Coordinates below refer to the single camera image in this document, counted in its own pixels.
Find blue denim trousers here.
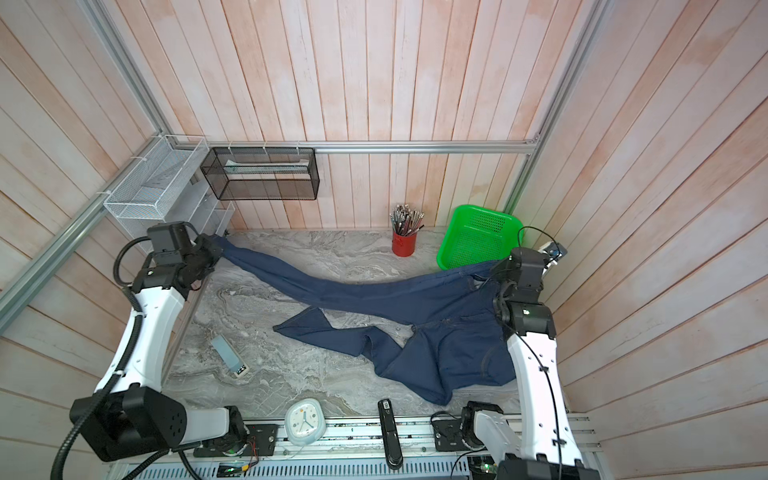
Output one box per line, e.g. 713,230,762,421
216,238,516,405

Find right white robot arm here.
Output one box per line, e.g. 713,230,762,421
462,240,600,479

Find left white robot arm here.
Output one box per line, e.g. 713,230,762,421
50,221,249,479

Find green plastic basket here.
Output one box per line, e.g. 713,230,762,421
436,205,523,270

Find red metal pencil cup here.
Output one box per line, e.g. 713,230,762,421
392,232,417,257

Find black remote control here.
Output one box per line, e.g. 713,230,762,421
377,399,404,470

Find white round alarm clock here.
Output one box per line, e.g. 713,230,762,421
284,398,327,447

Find white wire mesh shelf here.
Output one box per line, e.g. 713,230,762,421
104,135,235,238

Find black mesh wall basket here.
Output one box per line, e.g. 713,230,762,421
201,146,320,201

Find horizontal aluminium frame rail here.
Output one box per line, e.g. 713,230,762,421
170,136,537,155

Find left aluminium frame rail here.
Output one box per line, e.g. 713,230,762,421
1,134,163,333

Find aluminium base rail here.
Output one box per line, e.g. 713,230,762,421
107,412,604,480

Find left vertical aluminium post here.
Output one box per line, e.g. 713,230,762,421
78,0,171,135

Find vertical aluminium post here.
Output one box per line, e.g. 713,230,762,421
500,1,613,214
78,0,171,135

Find right vertical aluminium post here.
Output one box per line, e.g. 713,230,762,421
500,1,613,214

